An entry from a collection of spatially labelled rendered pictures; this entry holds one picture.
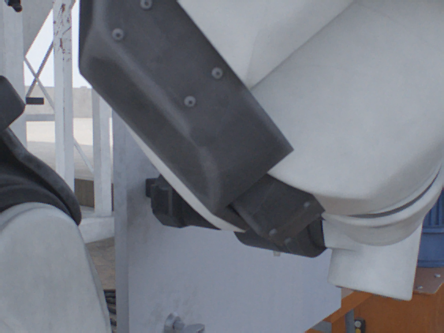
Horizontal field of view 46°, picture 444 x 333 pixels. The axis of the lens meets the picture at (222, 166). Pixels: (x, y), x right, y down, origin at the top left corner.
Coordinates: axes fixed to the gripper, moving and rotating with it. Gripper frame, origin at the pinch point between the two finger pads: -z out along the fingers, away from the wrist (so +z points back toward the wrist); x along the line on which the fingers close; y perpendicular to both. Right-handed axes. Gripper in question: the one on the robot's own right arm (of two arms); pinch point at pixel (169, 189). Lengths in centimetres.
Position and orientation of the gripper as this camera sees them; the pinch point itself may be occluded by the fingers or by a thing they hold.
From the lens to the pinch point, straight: 56.4
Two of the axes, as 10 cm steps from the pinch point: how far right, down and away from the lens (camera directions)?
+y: 0.0, 9.9, 1.1
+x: -6.0, 0.9, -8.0
